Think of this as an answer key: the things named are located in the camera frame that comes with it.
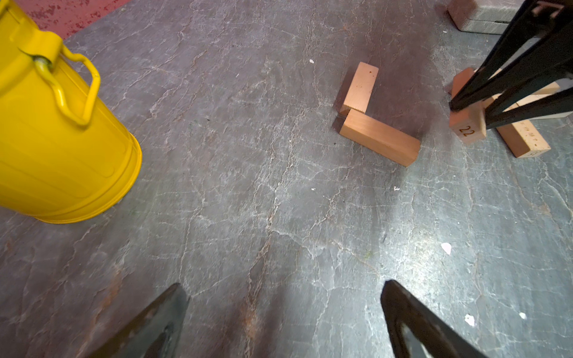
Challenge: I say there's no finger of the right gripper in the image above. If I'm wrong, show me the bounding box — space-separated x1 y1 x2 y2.
449 1 572 111
485 73 572 129

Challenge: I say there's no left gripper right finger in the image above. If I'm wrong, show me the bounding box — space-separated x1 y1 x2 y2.
381 280 485 357

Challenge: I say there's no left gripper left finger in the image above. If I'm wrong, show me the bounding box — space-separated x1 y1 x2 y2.
90 283 189 357

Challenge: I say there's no wooden block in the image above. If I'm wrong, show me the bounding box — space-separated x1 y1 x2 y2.
339 62 379 116
496 120 551 158
340 109 421 167
516 81 572 120
449 68 486 145

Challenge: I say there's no grey stone block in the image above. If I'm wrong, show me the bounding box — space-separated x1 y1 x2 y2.
447 0 523 34

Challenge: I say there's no yellow metal bucket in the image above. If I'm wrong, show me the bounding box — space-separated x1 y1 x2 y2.
1 1 143 224

